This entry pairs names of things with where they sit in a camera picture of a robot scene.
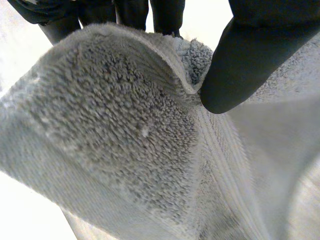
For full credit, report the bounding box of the grey towel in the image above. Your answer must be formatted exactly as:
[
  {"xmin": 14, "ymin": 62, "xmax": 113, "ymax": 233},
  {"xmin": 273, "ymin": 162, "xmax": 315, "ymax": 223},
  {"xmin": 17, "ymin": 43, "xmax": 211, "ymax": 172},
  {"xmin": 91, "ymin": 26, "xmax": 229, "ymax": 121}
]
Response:
[{"xmin": 0, "ymin": 21, "xmax": 320, "ymax": 240}]

